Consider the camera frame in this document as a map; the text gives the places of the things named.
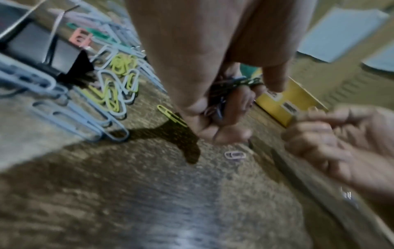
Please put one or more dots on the person's left hand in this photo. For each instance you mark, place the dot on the person's left hand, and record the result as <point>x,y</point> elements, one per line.
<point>200,48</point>

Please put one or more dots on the person's right hand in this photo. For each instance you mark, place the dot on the person's right hand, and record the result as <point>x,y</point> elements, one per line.
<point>354,146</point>

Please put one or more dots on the bunch of coloured paper clips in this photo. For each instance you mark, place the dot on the bunch of coloured paper clips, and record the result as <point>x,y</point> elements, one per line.
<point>221,97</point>

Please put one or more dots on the yellow divided sorting bin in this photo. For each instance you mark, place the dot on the yellow divided sorting bin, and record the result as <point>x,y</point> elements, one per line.
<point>295,97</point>

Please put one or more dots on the pile of coloured paper clips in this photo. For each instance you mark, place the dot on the pile of coloured paper clips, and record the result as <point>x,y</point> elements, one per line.
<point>115,92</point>

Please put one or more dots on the group of black binder clips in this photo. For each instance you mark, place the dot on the group of black binder clips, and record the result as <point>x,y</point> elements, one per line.
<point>27,46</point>

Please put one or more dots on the teal curtain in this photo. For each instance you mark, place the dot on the teal curtain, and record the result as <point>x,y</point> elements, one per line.
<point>249,70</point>

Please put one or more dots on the white sheet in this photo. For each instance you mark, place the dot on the white sheet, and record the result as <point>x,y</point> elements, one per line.
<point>338,34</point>

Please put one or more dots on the wooden table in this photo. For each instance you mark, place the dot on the wooden table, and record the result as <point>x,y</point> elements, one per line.
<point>123,194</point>

